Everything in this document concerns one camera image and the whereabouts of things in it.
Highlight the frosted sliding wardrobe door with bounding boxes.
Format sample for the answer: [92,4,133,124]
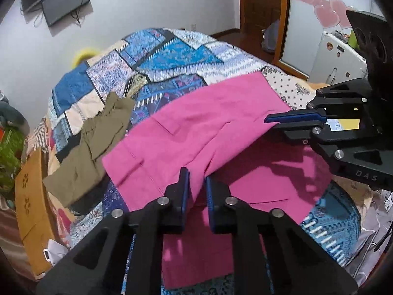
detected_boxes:
[280,0,386,79]

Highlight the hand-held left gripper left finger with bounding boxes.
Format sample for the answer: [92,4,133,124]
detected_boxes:
[37,167,190,295]

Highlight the grey backpack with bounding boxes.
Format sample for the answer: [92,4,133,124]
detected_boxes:
[262,19,281,53]

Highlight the olive green pants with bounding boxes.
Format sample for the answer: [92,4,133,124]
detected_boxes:
[42,91,136,209]

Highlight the blue patchwork blanket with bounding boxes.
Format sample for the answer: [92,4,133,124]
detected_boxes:
[25,28,369,295]

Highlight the yellow round object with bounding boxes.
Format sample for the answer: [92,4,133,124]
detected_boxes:
[71,47,100,68]

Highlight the white charger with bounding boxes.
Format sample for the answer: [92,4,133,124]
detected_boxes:
[43,239,70,266]

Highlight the pink pants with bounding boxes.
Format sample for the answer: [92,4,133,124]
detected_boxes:
[101,73,334,290]

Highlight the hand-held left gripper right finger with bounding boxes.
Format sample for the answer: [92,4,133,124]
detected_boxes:
[206,176,359,295]

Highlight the grey printed cloth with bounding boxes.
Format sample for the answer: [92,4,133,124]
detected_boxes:
[342,183,393,285]

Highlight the brown wooden door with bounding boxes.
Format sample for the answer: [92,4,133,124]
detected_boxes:
[238,0,291,66]

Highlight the green patterned bag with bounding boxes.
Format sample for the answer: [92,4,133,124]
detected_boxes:
[0,125,26,192]

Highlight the pink heart stickers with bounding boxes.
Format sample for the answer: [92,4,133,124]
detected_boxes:
[312,0,355,29]

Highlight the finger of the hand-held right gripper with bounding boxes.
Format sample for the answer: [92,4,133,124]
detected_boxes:
[266,118,386,182]
[264,78,373,120]

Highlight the white dotted sheet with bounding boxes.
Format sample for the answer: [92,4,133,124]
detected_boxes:
[261,67,317,111]

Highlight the grey plush toy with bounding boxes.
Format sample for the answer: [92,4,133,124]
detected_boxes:
[0,91,30,136]

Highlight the wooden footboard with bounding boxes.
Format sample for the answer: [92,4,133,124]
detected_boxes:
[14,148,77,276]

